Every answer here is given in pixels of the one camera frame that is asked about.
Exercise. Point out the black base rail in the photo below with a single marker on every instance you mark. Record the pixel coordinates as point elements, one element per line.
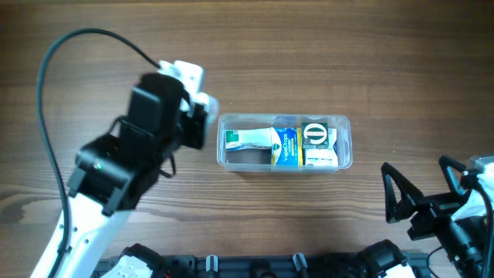
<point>332,265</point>

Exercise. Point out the green Zam-Buk ointment box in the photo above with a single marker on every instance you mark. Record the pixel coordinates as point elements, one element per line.
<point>315,135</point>

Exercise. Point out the white green Panadol box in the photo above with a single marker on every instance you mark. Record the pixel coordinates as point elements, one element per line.
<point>236,140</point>

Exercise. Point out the clear plastic container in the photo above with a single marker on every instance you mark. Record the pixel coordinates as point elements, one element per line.
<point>259,160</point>

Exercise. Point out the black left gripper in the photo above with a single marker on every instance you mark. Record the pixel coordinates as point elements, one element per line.
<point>194,131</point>

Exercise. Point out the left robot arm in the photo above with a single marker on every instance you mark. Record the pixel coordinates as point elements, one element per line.
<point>102,192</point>

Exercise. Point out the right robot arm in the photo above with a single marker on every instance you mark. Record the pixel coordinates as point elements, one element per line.
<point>461,219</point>

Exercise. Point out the white medicine box in container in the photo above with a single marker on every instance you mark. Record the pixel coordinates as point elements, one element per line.
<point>326,156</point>

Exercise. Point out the blue VapoDrops box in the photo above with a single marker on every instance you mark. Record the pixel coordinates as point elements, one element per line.
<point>286,147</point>

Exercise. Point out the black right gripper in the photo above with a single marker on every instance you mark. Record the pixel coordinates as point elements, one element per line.
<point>424,211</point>

